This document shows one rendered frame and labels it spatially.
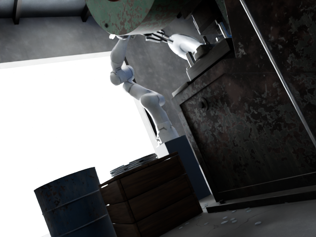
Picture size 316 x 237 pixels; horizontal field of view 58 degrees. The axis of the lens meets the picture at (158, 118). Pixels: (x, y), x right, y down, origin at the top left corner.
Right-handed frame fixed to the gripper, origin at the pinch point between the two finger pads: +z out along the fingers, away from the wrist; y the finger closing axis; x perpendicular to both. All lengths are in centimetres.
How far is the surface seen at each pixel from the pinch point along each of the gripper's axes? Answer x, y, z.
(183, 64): 558, 255, 26
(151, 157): -13, -76, 19
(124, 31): -42, -28, -18
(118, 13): -43, -21, -25
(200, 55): -49, -27, 20
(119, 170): -14, -89, 7
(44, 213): 18, -130, -25
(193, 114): -31, -50, 29
